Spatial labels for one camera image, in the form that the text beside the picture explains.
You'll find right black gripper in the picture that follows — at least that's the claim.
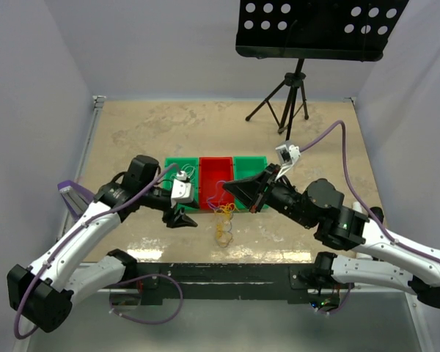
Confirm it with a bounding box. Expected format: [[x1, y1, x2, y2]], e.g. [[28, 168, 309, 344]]
[[223, 163, 316, 229]]

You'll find green plastic bin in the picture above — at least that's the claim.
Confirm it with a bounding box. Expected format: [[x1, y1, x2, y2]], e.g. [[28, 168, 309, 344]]
[[232, 155, 269, 213], [161, 157, 199, 202]]

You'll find white cable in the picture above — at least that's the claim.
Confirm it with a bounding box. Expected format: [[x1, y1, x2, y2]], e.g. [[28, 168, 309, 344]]
[[177, 164, 199, 184]]

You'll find black microphone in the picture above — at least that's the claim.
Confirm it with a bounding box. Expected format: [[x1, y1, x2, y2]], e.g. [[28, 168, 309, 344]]
[[370, 207, 384, 223]]

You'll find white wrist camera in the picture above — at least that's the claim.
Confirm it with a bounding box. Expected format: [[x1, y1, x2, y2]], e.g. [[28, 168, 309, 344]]
[[275, 141, 301, 180], [171, 171, 194, 204]]

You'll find red plastic bin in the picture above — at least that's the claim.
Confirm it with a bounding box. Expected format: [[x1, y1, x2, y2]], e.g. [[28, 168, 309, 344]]
[[199, 156, 235, 210]]

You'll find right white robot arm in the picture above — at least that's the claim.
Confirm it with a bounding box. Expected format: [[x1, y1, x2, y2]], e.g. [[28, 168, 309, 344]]
[[222, 164, 440, 309]]

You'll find black music stand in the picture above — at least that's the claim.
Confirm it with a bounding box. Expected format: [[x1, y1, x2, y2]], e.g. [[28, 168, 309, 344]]
[[235, 0, 408, 135]]

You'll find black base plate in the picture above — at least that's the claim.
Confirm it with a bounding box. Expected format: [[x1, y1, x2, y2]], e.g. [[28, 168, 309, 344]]
[[94, 262, 356, 306]]

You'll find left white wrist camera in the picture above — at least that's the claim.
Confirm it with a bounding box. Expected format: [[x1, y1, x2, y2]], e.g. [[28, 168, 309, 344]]
[[171, 171, 194, 204]]

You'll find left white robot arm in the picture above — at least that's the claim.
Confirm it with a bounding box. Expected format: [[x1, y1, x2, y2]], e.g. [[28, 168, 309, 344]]
[[7, 155, 197, 340]]

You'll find purple holder block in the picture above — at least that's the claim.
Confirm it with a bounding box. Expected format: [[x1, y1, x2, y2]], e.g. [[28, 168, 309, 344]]
[[57, 180, 95, 219]]

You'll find white microphone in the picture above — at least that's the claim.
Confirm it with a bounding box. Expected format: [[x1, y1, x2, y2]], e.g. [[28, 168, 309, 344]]
[[352, 201, 363, 213]]

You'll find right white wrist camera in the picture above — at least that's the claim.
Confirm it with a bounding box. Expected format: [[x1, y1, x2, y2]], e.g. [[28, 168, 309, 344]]
[[275, 141, 301, 180]]

